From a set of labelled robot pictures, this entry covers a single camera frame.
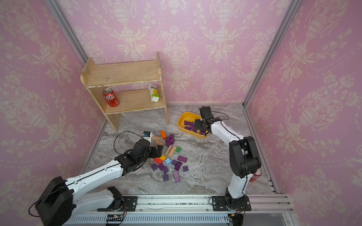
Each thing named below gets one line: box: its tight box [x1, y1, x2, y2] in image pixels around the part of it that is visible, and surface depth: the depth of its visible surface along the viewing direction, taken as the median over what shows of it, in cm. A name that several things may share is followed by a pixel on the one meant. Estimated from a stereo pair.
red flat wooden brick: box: [153, 157, 164, 165], surface depth 91 cm
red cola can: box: [102, 87, 120, 108], surface depth 86 cm
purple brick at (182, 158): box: [177, 155, 188, 163], surface depth 92 cm
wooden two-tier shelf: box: [80, 51, 170, 133], surface depth 83 cm
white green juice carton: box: [148, 84, 160, 103], surface depth 94 cm
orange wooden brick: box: [160, 130, 167, 141], surface depth 102 cm
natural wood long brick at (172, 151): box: [167, 145, 177, 157], surface depth 94 cm
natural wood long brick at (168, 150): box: [164, 145, 173, 156], surface depth 94 cm
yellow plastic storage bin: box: [177, 112, 210, 139], surface depth 111 cm
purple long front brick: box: [172, 170, 181, 184], surface depth 85 cm
